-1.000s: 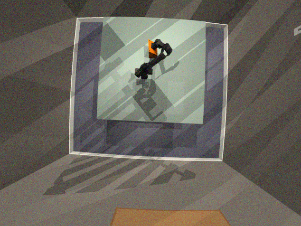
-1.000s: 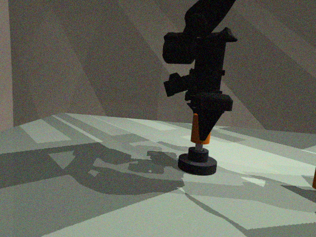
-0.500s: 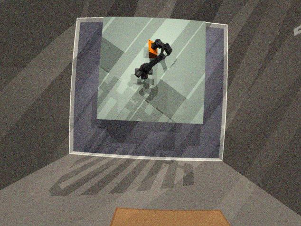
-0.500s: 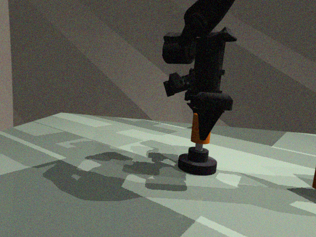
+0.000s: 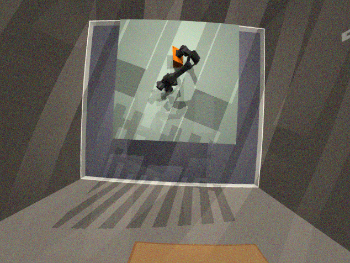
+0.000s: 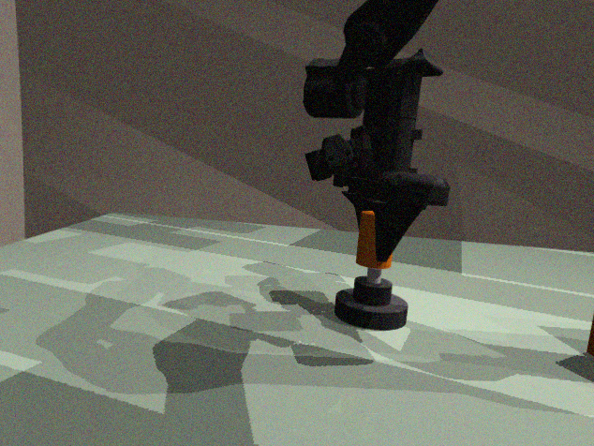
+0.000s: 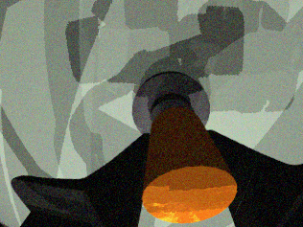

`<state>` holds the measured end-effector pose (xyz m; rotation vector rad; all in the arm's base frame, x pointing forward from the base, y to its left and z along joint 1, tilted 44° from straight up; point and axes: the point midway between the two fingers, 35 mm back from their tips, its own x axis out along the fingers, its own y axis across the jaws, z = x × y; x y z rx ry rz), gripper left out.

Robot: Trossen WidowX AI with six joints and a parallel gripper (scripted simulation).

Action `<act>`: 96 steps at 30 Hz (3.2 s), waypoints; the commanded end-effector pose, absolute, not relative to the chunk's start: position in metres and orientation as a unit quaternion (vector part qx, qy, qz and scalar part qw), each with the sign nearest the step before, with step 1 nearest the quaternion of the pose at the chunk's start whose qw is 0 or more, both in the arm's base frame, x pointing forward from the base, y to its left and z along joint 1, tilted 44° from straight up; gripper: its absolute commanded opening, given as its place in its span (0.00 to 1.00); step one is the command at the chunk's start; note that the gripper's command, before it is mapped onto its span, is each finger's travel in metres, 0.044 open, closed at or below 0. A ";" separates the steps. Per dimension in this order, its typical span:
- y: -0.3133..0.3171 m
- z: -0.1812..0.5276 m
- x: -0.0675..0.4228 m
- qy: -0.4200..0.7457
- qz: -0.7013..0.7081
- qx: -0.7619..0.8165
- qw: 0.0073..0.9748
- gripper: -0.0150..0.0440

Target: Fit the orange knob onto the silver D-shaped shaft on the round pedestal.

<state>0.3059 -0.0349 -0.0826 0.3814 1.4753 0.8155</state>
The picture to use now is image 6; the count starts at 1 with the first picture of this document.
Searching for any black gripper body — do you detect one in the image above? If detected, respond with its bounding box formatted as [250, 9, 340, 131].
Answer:
[333, 116, 450, 206]

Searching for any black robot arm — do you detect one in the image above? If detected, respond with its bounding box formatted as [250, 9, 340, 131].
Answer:
[303, 0, 443, 181]

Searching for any black round pedestal with silver shaft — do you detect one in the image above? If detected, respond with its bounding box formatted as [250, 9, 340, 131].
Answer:
[334, 268, 408, 331]

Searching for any orange knob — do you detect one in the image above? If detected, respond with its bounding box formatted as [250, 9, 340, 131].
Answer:
[356, 211, 393, 269]

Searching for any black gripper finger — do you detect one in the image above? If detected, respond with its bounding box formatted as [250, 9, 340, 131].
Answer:
[342, 191, 376, 228]
[364, 199, 427, 262]

